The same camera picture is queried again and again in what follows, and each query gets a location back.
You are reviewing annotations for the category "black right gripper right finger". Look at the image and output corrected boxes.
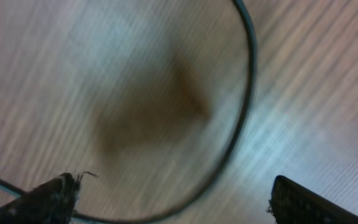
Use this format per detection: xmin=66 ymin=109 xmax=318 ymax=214
xmin=267 ymin=175 xmax=358 ymax=224

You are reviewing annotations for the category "black USB cable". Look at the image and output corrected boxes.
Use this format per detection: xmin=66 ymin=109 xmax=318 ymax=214
xmin=0 ymin=0 xmax=258 ymax=224

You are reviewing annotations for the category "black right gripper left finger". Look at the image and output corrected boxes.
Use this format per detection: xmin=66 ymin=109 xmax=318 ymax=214
xmin=0 ymin=171 xmax=99 ymax=224

